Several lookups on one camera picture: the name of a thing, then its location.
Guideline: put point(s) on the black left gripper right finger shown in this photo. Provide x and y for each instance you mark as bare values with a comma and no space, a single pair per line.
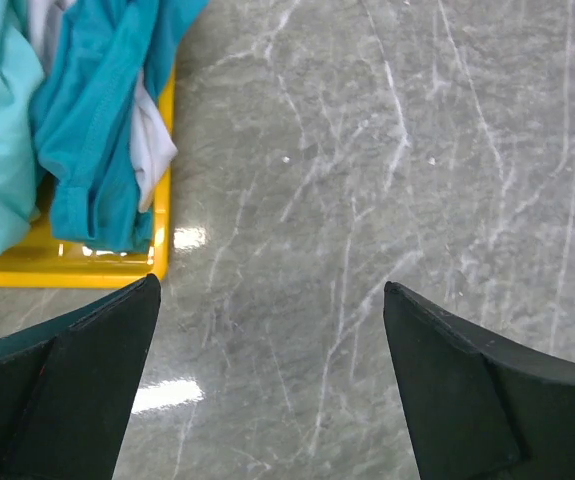
478,405

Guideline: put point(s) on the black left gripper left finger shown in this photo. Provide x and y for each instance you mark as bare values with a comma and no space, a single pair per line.
67,386

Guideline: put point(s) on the yellow plastic bin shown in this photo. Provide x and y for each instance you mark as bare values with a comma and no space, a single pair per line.
41,260

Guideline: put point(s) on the white t shirt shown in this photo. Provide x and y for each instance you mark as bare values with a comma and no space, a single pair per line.
151,146

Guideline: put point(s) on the teal t shirt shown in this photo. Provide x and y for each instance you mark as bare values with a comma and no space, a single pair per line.
80,115

